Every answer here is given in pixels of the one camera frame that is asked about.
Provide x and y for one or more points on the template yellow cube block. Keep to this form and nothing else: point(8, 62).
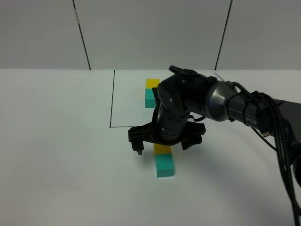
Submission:
point(152, 83)

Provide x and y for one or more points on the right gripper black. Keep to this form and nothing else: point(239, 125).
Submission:
point(167, 128)

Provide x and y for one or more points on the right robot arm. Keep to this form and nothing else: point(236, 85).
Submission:
point(186, 92)

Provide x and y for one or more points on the template teal cube block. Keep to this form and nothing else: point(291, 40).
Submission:
point(149, 99)

